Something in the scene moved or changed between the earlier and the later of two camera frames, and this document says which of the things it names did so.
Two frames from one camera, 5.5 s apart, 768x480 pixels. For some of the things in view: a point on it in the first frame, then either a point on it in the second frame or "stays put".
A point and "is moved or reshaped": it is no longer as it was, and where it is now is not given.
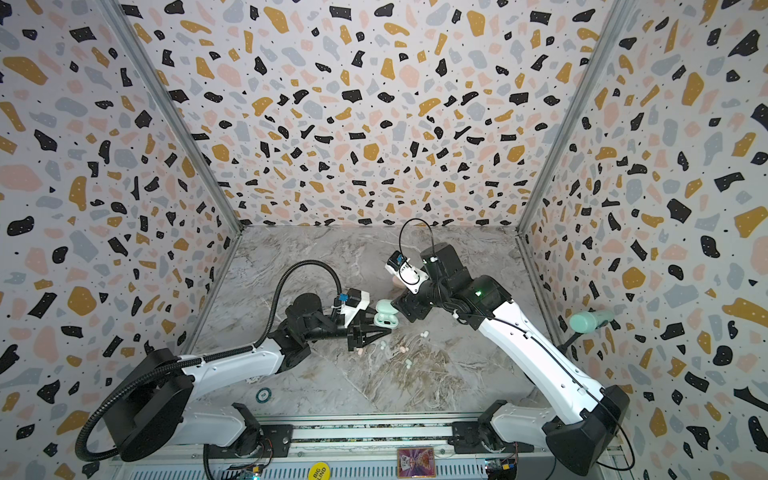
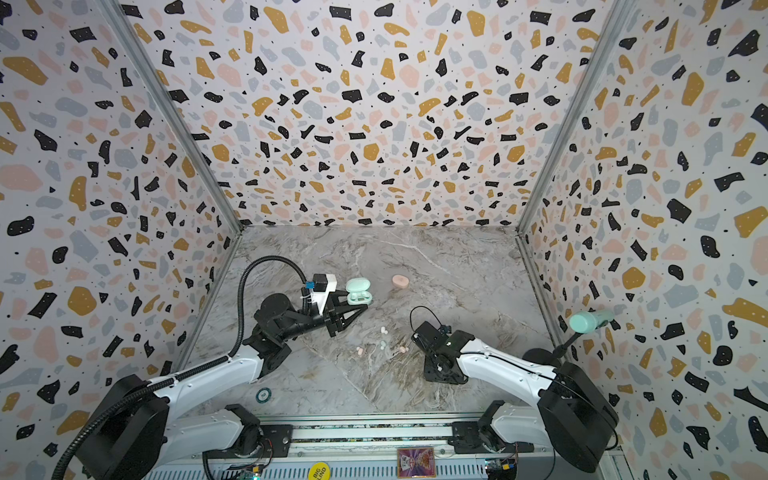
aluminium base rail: [337, 447] stays put
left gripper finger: [363, 336] -> [339, 318]
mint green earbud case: [386, 316] is moved or reshaped
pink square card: [416, 463] stays put
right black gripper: [405, 302] -> [422, 337]
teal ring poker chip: [263, 395] stays put
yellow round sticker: [319, 471] stays put
